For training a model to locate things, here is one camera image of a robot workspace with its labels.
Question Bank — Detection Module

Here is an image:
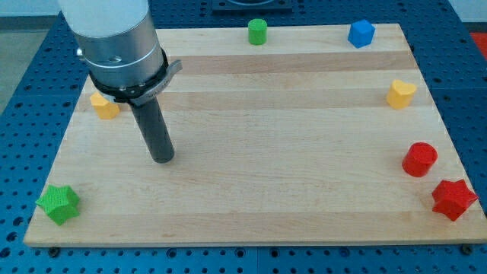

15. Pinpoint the yellow hexagon block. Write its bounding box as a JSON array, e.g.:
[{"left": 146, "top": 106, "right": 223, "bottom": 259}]
[{"left": 90, "top": 92, "right": 120, "bottom": 119}]

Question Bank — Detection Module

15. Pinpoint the blue hexagon block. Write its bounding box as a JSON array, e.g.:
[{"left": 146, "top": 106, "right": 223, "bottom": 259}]
[{"left": 348, "top": 20, "right": 376, "bottom": 48}]

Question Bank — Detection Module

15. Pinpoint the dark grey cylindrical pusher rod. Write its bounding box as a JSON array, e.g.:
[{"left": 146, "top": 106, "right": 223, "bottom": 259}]
[{"left": 130, "top": 99, "right": 174, "bottom": 164}]

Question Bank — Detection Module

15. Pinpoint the green cylinder block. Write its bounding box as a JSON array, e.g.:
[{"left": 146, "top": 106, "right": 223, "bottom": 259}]
[{"left": 247, "top": 18, "right": 268, "bottom": 46}]

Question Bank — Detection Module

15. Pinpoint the black clamp ring with bracket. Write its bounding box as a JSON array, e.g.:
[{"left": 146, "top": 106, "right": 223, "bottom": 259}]
[{"left": 90, "top": 48, "right": 183, "bottom": 106}]

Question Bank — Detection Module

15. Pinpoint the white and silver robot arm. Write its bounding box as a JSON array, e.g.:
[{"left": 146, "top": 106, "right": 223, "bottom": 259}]
[{"left": 58, "top": 0, "right": 183, "bottom": 164}]

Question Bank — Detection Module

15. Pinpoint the yellow heart block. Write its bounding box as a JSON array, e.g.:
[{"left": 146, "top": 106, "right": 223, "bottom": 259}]
[{"left": 386, "top": 79, "right": 417, "bottom": 110}]

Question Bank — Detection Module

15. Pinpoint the red cylinder block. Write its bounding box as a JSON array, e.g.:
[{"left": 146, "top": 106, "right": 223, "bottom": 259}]
[{"left": 402, "top": 142, "right": 438, "bottom": 177}]

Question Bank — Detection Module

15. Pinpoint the green star block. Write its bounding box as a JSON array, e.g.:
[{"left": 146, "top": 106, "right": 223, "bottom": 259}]
[{"left": 36, "top": 185, "right": 80, "bottom": 226}]

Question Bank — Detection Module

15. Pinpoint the light wooden board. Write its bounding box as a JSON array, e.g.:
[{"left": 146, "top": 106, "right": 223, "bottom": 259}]
[{"left": 24, "top": 24, "right": 486, "bottom": 247}]

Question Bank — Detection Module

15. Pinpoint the red star block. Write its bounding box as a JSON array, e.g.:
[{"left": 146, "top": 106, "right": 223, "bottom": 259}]
[{"left": 431, "top": 179, "right": 479, "bottom": 221}]

